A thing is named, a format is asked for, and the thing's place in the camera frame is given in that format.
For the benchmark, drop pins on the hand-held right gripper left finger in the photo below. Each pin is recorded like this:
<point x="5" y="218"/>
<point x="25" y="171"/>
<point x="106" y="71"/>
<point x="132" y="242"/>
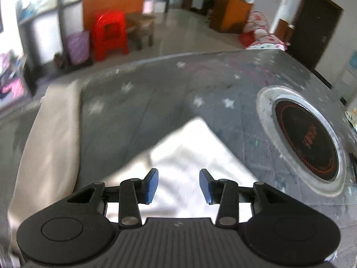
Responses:
<point x="150" y="187"/>

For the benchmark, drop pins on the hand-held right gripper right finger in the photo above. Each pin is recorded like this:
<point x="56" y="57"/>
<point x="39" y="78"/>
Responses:
<point x="206" y="187"/>

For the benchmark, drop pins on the cream hooded sweatshirt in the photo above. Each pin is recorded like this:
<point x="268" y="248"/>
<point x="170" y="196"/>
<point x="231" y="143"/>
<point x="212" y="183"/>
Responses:
<point x="189" y="150"/>

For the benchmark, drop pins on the grey star quilted tablecloth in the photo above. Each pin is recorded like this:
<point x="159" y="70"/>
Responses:
<point x="156" y="95"/>

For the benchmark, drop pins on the round built-in induction cooktop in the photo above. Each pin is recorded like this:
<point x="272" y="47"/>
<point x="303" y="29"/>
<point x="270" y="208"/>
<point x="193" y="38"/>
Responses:
<point x="306" y="136"/>

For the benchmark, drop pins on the wooden stool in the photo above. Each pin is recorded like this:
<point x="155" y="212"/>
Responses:
<point x="142" y="30"/>

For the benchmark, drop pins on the purple striped bag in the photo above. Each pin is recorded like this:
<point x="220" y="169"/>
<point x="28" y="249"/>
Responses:
<point x="78" y="47"/>

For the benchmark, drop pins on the red plastic stool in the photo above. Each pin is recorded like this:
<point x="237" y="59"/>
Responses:
<point x="110" y="33"/>

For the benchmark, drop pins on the crumpled patterned cloth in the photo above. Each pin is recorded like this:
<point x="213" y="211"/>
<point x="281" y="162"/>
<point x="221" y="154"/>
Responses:
<point x="352" y="120"/>

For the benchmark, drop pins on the polka dot play tent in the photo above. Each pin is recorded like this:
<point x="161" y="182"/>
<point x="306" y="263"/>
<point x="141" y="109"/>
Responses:
<point x="262" y="35"/>

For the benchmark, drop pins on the tall wooden shelf cabinet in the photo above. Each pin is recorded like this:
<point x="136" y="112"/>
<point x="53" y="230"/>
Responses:
<point x="231" y="14"/>

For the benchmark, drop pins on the dark brown entrance door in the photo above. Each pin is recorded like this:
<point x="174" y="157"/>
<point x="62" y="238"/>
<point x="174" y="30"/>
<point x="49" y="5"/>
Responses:
<point x="315" y="28"/>

